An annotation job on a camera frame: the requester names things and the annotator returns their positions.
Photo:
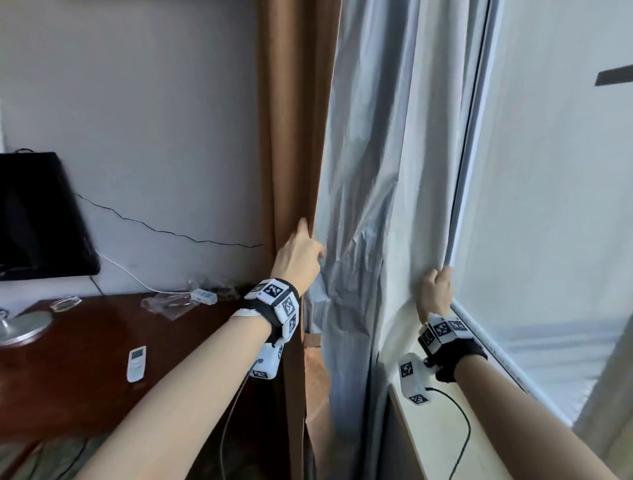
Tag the dark wooden desk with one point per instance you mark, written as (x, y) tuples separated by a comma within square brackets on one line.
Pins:
[(74, 385)]

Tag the person's right forearm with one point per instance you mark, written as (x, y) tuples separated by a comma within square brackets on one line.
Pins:
[(519, 430)]

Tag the glass window with frame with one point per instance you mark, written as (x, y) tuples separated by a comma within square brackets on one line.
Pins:
[(544, 198)]

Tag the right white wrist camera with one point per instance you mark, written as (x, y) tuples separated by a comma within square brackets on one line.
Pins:
[(413, 378)]

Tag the white adapter box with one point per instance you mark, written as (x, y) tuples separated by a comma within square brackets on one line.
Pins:
[(204, 296)]

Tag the white curtain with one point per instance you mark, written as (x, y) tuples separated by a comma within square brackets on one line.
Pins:
[(435, 148)]

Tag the brown curtain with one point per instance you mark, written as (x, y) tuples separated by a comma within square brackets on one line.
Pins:
[(292, 123)]

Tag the white remote control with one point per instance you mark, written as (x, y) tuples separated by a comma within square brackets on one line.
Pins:
[(136, 364)]

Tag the silver round television base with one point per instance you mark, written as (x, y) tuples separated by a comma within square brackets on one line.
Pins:
[(24, 326)]

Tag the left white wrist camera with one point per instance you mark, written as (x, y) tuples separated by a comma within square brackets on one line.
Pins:
[(267, 363)]

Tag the small clear plastic wrapper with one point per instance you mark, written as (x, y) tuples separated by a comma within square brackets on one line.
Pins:
[(66, 303)]

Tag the person's right hand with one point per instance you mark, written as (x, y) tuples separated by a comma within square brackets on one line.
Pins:
[(435, 294)]

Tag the person's left forearm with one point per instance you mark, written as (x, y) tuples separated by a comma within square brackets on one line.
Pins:
[(173, 410)]

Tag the beige window sill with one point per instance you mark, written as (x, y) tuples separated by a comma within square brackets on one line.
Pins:
[(435, 435)]

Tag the black marker wristband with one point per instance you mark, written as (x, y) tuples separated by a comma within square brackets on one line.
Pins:
[(274, 306), (452, 343)]

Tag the left black marker wristband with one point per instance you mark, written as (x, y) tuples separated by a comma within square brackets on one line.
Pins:
[(274, 306)]

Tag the black television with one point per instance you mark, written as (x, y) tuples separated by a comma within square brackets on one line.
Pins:
[(39, 217)]

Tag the right black marker wristband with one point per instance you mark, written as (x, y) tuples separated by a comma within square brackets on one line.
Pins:
[(452, 343)]

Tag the person's left hand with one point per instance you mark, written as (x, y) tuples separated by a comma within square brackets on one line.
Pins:
[(296, 262)]

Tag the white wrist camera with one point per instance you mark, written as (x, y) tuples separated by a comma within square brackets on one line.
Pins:
[(413, 378), (267, 363)]

